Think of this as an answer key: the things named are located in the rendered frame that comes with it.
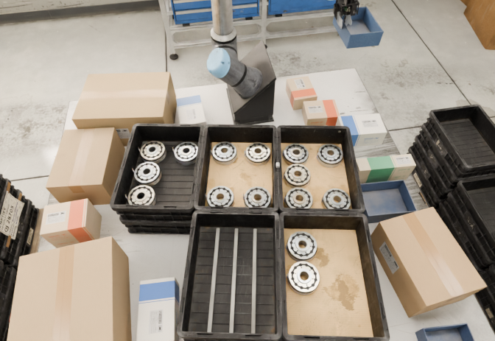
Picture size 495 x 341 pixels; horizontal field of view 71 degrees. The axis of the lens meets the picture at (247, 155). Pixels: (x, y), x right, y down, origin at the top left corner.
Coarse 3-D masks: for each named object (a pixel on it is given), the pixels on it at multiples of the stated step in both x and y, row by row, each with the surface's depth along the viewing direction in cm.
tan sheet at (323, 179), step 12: (288, 144) 151; (312, 144) 151; (336, 144) 151; (312, 156) 147; (312, 168) 144; (324, 168) 144; (336, 168) 144; (312, 180) 140; (324, 180) 140; (336, 180) 140; (312, 192) 137; (324, 192) 137; (348, 192) 137; (312, 204) 134
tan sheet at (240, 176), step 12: (240, 144) 152; (240, 156) 148; (216, 168) 144; (228, 168) 144; (240, 168) 144; (252, 168) 144; (264, 168) 144; (216, 180) 141; (228, 180) 141; (240, 180) 141; (252, 180) 140; (264, 180) 140; (240, 192) 137; (240, 204) 134
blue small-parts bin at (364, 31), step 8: (360, 8) 160; (344, 16) 162; (352, 16) 163; (360, 16) 164; (368, 16) 159; (336, 24) 160; (344, 24) 152; (352, 24) 163; (360, 24) 163; (368, 24) 160; (376, 24) 153; (344, 32) 153; (352, 32) 159; (360, 32) 159; (368, 32) 148; (376, 32) 148; (344, 40) 154; (352, 40) 149; (360, 40) 150; (368, 40) 151; (376, 40) 152
